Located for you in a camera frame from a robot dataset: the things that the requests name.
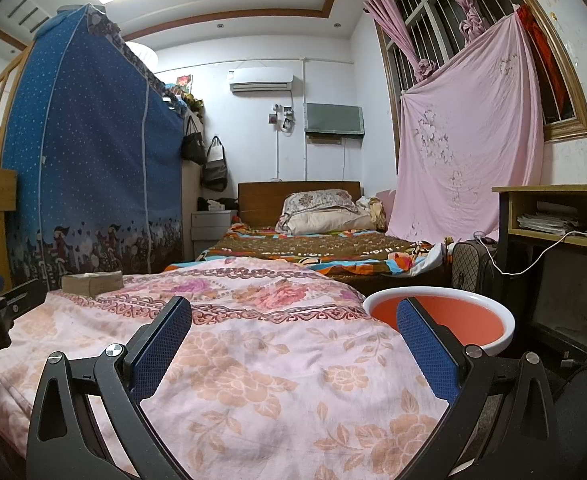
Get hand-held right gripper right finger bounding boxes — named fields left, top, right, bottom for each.
left=396, top=296, right=559, bottom=480

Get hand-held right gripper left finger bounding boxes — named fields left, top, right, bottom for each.
left=26, top=296, right=194, bottom=480

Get orange plastic basin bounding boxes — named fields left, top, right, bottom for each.
left=362, top=286, right=516, bottom=359

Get tan cardboard box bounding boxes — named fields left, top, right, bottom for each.
left=60, top=270, right=124, bottom=297

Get checked travel bag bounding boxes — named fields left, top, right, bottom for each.
left=450, top=238, right=505, bottom=302

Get pink floral bedspread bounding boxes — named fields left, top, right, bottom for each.
left=0, top=255, right=455, bottom=480

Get grey nightstand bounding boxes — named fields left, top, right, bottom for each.
left=190, top=209, right=234, bottom=261

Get bed with colourful blanket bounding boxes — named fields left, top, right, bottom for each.
left=195, top=222, right=447, bottom=282

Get yellow crumpled cloth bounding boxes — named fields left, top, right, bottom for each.
left=357, top=197, right=387, bottom=231

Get blue dotted fabric wardrobe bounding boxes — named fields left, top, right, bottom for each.
left=0, top=3, right=184, bottom=292

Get black tissue box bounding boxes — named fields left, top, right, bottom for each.
left=196, top=195, right=237, bottom=212

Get cream pillow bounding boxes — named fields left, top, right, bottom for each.
left=275, top=211, right=375, bottom=235

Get stack of papers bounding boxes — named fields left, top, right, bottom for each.
left=517, top=201, right=583, bottom=235

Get wooden bed headboard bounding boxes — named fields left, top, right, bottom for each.
left=236, top=180, right=362, bottom=226

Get floral pillow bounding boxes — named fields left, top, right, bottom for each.
left=280, top=189, right=359, bottom=222

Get grey tote bag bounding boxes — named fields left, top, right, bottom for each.
left=201, top=135, right=229, bottom=192

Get wooden desk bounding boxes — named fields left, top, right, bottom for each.
left=491, top=183, right=587, bottom=352

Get hanging pink sheet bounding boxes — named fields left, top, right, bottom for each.
left=385, top=7, right=545, bottom=244

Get black handbag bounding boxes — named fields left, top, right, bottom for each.
left=180, top=115, right=207, bottom=166

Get clutter atop wardrobe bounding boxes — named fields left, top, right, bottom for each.
left=165, top=74, right=207, bottom=119

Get white round lantern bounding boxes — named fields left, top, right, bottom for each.
left=125, top=42, right=159, bottom=69

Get white air conditioner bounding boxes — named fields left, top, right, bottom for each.
left=228, top=67, right=295, bottom=94

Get dark red cloth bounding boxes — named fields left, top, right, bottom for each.
left=515, top=3, right=570, bottom=112

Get pink tied curtain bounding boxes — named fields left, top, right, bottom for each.
left=363, top=0, right=485, bottom=84

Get barred window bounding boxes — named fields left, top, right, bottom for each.
left=375, top=0, right=587, bottom=142

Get white cable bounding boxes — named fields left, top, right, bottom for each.
left=472, top=229, right=587, bottom=277

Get covered wall television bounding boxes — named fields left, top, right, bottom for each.
left=304, top=102, right=366, bottom=137

